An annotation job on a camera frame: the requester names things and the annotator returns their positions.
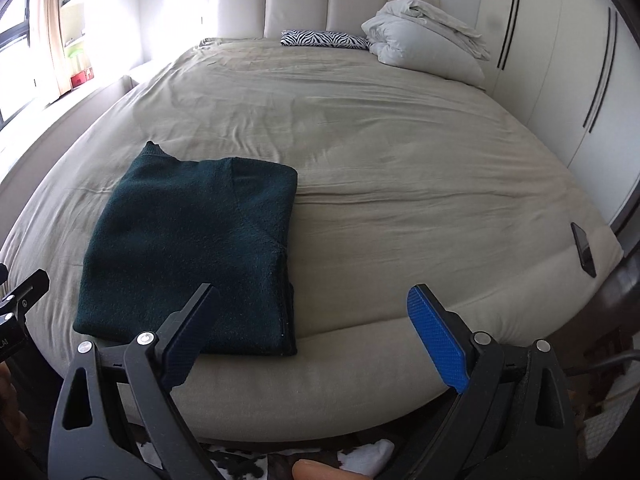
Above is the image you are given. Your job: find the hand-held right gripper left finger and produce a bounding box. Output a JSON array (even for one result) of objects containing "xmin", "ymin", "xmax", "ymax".
[{"xmin": 47, "ymin": 282, "xmax": 221, "ymax": 480}]

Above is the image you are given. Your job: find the white wardrobe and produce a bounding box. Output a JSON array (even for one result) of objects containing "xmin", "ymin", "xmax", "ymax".
[{"xmin": 470, "ymin": 0, "xmax": 640, "ymax": 233}]

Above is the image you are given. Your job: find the black phone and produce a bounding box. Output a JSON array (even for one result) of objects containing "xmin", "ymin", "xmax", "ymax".
[{"xmin": 570, "ymin": 222, "xmax": 598, "ymax": 279}]

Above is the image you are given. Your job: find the dark wooden furniture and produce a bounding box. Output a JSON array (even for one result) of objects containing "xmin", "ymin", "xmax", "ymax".
[{"xmin": 590, "ymin": 254, "xmax": 640, "ymax": 377}]

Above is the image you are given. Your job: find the beige padded headboard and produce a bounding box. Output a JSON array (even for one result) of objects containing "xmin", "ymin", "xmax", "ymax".
[{"xmin": 200, "ymin": 0, "xmax": 442, "ymax": 42}]

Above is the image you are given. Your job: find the beige curtain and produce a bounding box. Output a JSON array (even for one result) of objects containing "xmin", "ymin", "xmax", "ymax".
[{"xmin": 30, "ymin": 0, "xmax": 64, "ymax": 107}]

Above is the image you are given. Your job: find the zebra print pillow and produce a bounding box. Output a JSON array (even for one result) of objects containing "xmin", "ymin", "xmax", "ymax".
[{"xmin": 280, "ymin": 29, "xmax": 371, "ymax": 52}]

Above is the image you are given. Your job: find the dark green knit sweater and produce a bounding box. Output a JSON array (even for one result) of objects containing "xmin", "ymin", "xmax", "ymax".
[{"xmin": 72, "ymin": 141, "xmax": 299, "ymax": 359}]

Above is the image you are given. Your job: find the person's bare leg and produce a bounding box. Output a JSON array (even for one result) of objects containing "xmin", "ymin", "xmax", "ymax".
[{"xmin": 291, "ymin": 458, "xmax": 352, "ymax": 480}]

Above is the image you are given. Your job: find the folded white duvet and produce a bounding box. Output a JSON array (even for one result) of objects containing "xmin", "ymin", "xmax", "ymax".
[{"xmin": 360, "ymin": 0, "xmax": 494, "ymax": 92}]

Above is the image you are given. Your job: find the white cloth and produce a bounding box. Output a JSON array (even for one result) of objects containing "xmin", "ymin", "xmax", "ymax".
[{"xmin": 337, "ymin": 438, "xmax": 396, "ymax": 477}]

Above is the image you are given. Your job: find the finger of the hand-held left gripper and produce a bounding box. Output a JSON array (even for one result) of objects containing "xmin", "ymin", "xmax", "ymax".
[{"xmin": 0, "ymin": 268, "xmax": 51, "ymax": 320}]

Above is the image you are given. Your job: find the white nightstand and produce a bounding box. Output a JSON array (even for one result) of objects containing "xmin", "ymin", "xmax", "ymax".
[{"xmin": 119, "ymin": 61, "xmax": 162, "ymax": 94}]

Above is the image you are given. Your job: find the white open shelf unit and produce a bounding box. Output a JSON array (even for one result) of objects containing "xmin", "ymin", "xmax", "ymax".
[{"xmin": 55, "ymin": 0, "xmax": 102, "ymax": 97}]

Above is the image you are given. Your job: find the dark framed window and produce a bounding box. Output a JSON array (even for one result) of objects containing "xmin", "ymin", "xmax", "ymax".
[{"xmin": 0, "ymin": 0, "xmax": 37, "ymax": 133}]

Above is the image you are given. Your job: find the bed with beige sheet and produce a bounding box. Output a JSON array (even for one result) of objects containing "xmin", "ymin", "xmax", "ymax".
[{"xmin": 0, "ymin": 35, "xmax": 626, "ymax": 450}]

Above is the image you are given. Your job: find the white textured mat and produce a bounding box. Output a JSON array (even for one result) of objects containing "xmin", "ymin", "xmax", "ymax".
[{"xmin": 584, "ymin": 374, "xmax": 640, "ymax": 447}]

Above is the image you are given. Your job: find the grey cable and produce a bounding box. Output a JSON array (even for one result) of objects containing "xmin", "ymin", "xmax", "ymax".
[{"xmin": 569, "ymin": 349, "xmax": 634, "ymax": 377}]

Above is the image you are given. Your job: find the black wardrobe handle strip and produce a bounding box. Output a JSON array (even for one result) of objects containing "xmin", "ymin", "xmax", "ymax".
[
  {"xmin": 496, "ymin": 0, "xmax": 524, "ymax": 70},
  {"xmin": 582, "ymin": 7, "xmax": 619, "ymax": 134}
]

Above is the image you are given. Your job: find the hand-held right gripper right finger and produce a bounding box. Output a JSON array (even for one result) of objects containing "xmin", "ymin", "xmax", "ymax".
[{"xmin": 395, "ymin": 284, "xmax": 583, "ymax": 480}]

